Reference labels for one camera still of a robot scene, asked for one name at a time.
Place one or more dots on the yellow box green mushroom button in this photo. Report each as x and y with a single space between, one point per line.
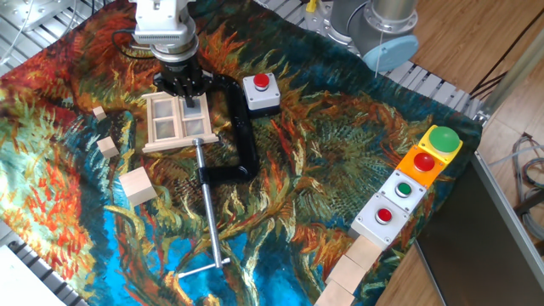
443 140

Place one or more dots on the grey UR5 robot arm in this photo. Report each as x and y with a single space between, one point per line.
163 21

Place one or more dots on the orange box with red button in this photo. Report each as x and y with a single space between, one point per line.
418 168

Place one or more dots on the black C-clamp with steel screw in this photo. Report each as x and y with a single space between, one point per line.
246 140

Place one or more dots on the colourful sunflower painting cloth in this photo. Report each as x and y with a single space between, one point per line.
319 127

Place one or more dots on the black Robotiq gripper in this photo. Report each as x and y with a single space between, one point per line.
179 70

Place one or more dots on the tiny wooden cube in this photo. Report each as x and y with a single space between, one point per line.
99 113

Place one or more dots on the small wooden sliding window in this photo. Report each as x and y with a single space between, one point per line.
163 129

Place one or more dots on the wooden block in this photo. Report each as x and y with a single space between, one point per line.
363 253
346 274
333 296

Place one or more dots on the grey box with green button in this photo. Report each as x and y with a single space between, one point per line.
403 190

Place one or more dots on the aluminium frame post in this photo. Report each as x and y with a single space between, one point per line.
510 76

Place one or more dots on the large wooden cube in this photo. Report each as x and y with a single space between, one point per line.
137 186

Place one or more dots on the medium wooden cube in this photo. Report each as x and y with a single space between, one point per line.
107 147

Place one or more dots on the grey box with red button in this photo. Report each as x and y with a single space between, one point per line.
382 219
261 95

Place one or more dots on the dark flat panel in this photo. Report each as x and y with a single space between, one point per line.
472 242

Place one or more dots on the yellow plastic piece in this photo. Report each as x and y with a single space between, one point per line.
311 5

